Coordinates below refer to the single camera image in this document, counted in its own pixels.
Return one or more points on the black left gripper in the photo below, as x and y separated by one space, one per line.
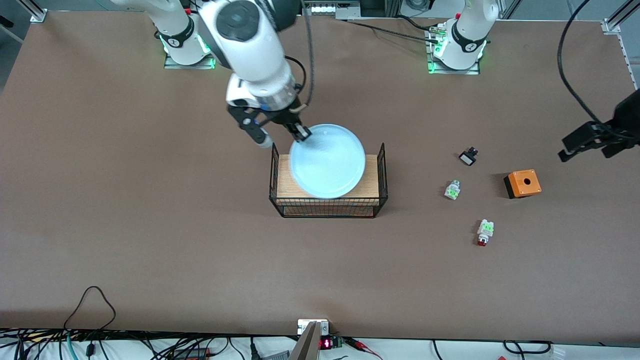
626 116

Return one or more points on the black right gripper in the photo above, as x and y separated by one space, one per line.
285 118

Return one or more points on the light blue plate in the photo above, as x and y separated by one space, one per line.
330 165

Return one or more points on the red push button switch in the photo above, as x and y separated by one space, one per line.
485 230

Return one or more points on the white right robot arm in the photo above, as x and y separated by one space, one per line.
250 50

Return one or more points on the orange button box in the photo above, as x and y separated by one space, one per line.
520 188

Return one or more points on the black square push button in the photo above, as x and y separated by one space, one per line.
467 159

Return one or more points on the wooden shelf board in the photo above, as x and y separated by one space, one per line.
372 175

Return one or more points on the aluminium corner profile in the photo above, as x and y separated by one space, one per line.
611 25
39 15

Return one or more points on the lit white control unit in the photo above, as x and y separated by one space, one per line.
330 9

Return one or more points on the green white contact block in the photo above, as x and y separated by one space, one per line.
452 191

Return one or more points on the red digit display module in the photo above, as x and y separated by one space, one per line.
326 343

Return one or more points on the red clip lead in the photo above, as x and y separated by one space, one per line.
357 343

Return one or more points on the grey plug block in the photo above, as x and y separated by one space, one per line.
277 356

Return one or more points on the black power adapter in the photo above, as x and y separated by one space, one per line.
192 353

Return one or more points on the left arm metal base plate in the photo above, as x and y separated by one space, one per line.
470 71

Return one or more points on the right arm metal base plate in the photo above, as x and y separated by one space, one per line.
172 64

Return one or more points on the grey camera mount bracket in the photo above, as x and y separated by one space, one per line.
307 345

